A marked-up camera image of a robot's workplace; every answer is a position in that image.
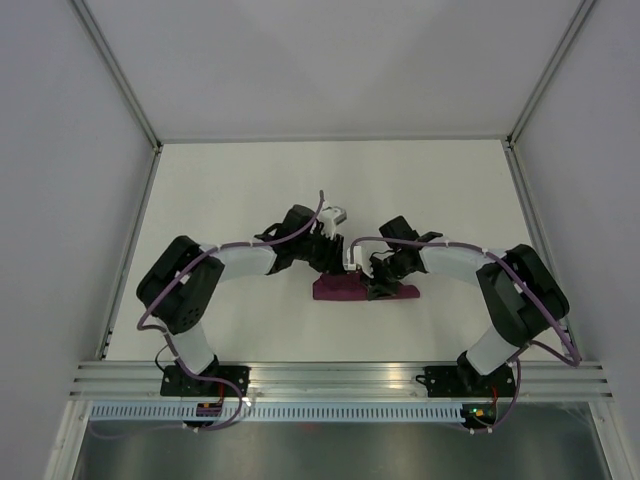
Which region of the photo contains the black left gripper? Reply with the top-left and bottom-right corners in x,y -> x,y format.
294,226 -> 349,277

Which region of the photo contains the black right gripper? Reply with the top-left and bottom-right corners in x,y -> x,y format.
359,253 -> 413,300

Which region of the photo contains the purple cloth napkin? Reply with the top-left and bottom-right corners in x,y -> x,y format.
312,272 -> 421,302

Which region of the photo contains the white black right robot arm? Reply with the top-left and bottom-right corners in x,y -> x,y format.
361,216 -> 569,398

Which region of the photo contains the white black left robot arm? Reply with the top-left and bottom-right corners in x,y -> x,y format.
136,201 -> 347,396

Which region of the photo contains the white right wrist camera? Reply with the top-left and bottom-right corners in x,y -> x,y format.
343,245 -> 374,278

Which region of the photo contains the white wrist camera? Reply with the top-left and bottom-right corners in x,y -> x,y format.
313,201 -> 347,239
343,245 -> 374,278

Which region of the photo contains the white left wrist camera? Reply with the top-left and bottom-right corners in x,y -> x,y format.
313,201 -> 347,239

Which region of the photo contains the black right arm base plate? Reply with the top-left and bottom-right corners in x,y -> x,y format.
415,365 -> 516,399

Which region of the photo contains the aluminium right frame post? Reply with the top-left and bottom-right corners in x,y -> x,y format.
504,0 -> 606,149

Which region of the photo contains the aluminium frame post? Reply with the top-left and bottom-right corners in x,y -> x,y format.
67,0 -> 164,154
504,0 -> 606,149

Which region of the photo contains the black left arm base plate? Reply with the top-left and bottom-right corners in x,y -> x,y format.
160,365 -> 250,398

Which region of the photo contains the white slotted cable duct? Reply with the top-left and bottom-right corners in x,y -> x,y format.
89,401 -> 463,423

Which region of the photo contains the aluminium front rail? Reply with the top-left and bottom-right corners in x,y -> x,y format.
68,361 -> 613,402

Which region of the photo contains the aluminium left frame post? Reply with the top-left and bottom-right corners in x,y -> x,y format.
67,0 -> 164,154

